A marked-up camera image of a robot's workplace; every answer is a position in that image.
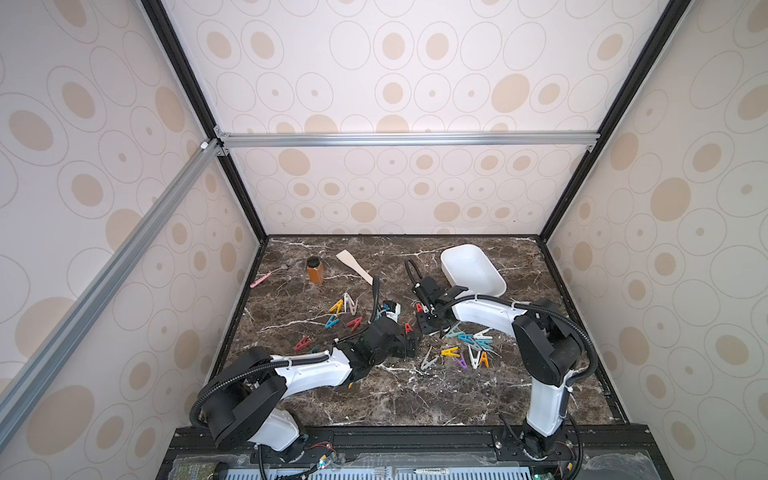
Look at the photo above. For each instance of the purple clothespin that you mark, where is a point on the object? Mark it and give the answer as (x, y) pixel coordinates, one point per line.
(461, 362)

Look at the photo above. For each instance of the white plastic storage box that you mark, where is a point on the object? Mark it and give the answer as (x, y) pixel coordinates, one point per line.
(468, 266)

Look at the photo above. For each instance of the white clothespin near centre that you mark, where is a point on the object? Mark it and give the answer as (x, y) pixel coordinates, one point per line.
(429, 360)

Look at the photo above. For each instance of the amber jar black lid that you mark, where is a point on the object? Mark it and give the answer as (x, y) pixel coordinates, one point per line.
(315, 270)

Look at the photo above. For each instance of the teal clothespin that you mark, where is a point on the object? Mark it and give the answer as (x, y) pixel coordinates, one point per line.
(480, 343)

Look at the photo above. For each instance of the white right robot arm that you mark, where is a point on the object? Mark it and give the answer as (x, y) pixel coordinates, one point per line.
(556, 352)

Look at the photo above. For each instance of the wooden spatula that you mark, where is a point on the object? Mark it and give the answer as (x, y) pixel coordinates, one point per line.
(346, 258)

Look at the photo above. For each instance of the left diagonal aluminium rail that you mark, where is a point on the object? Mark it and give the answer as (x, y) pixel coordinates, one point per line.
(38, 373)

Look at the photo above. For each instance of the white clothespin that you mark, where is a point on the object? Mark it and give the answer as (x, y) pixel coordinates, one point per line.
(429, 360)
(349, 304)

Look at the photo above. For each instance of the dark red clothespin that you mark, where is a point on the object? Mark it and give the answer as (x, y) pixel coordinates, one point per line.
(303, 343)

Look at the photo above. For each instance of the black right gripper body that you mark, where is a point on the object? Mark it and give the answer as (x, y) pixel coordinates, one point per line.
(426, 294)

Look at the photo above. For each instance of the yellow clothespin near centre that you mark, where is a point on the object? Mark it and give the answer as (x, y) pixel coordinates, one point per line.
(452, 352)

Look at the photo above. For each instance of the blue clothespin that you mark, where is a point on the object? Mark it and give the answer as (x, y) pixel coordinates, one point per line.
(333, 320)

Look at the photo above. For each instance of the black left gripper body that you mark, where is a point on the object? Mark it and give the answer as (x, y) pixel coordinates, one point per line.
(397, 347)

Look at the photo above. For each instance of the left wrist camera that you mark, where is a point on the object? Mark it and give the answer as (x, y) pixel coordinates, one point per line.
(391, 309)

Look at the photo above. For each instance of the horizontal aluminium rail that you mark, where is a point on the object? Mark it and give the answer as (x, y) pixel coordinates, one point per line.
(263, 140)

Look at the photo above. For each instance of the pink pen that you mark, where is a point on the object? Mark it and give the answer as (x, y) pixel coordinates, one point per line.
(260, 280)

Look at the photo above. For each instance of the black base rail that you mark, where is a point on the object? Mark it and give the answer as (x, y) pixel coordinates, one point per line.
(598, 451)

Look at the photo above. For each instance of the yellow clothespin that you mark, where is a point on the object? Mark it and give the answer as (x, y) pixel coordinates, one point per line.
(452, 352)
(338, 308)

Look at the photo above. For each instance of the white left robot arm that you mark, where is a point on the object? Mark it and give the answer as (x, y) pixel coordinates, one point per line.
(240, 404)

